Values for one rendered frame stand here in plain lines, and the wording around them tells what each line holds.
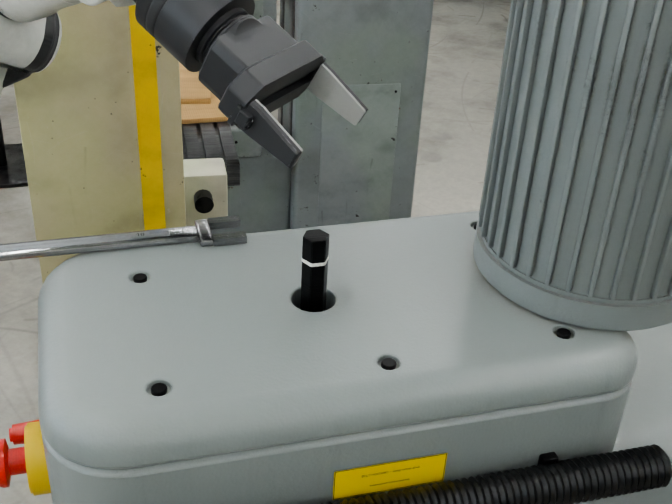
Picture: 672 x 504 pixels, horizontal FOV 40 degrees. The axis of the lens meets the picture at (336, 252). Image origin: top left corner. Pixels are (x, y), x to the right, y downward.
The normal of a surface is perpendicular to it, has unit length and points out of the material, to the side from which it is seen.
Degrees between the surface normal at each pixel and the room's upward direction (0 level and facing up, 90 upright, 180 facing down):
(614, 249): 90
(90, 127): 90
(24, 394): 0
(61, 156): 90
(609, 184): 90
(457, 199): 0
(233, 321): 0
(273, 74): 29
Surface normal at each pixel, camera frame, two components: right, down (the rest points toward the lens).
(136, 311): 0.05, -0.85
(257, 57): 0.43, -0.58
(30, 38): 0.63, 0.44
